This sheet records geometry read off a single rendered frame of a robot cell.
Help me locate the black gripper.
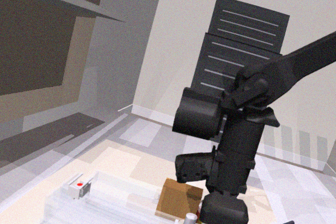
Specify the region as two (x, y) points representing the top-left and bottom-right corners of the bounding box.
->
(198, 143), (256, 224)

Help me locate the brown cardboard box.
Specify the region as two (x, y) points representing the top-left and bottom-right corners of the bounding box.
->
(156, 177), (203, 219)

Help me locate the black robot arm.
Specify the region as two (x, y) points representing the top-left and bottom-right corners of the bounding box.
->
(172, 31), (336, 186)

